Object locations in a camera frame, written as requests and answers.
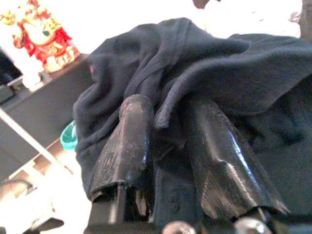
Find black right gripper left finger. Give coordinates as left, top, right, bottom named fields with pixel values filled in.
left=90, top=94, right=156, bottom=222

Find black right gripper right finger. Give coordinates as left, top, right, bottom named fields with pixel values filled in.
left=181, top=97, right=291, bottom=220

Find black garment with green logo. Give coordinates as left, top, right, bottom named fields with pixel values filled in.
left=73, top=17, right=312, bottom=230

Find red bin with teal bag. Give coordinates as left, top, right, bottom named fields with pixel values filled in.
left=60, top=120, right=78, bottom=151

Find black low tv console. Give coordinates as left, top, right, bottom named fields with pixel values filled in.
left=0, top=53, right=98, bottom=182

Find silver metal clothes rack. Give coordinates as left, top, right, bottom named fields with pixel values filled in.
left=0, top=107, right=74, bottom=176

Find red lion figurine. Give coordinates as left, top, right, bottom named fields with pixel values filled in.
left=0, top=0, right=81, bottom=74

